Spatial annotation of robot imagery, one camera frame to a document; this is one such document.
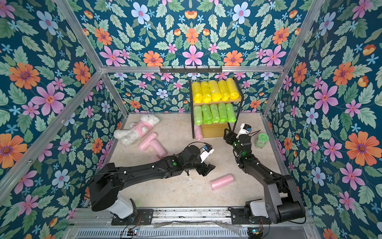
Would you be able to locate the yellow trash bag roll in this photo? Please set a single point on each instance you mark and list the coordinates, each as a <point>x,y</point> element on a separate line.
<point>233,90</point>
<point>206,92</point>
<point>215,91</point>
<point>225,93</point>
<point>197,92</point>

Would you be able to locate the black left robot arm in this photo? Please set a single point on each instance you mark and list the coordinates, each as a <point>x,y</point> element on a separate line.
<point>104,187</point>

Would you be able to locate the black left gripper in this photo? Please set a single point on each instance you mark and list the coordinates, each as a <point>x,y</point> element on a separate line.
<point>201,172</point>

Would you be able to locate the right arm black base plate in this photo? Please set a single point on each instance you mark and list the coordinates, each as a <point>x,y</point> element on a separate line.
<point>253,212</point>

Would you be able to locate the pink trash bag roll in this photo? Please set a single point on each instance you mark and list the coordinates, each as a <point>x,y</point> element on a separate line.
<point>146,142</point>
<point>158,148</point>
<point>198,132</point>
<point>221,182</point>

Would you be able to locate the white pink plush toy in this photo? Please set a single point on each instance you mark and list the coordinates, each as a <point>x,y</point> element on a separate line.
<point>137,129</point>

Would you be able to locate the wooden shelf with black frame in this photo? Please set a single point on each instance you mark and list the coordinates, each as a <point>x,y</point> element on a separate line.
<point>217,129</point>

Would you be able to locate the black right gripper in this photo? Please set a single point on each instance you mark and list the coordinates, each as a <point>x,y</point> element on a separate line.
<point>231,137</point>

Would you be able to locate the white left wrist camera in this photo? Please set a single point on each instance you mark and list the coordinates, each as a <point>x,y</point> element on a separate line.
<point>206,151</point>

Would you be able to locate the green trash bag roll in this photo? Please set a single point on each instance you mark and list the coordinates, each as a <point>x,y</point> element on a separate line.
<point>215,113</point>
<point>198,115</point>
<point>222,113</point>
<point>207,115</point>
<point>231,116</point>

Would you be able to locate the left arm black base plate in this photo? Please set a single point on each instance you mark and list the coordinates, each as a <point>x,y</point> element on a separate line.
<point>132,217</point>

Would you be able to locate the black wall hook rail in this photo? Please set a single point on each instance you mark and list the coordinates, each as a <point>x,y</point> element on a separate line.
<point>196,69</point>

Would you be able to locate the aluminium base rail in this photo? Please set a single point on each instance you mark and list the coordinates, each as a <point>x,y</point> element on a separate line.
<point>186,223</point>

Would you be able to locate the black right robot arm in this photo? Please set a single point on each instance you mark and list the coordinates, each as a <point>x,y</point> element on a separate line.
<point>282,201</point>

